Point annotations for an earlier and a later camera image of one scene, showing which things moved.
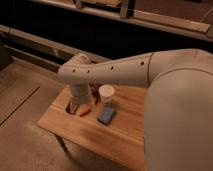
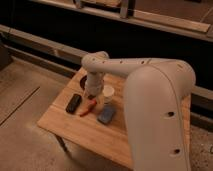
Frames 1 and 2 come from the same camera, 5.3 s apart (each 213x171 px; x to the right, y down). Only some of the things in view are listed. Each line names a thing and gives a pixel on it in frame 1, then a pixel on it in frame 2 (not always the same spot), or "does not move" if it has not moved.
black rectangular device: (71, 107) does not move
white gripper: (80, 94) to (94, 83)
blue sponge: (107, 115) does not move
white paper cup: (106, 92) does not move
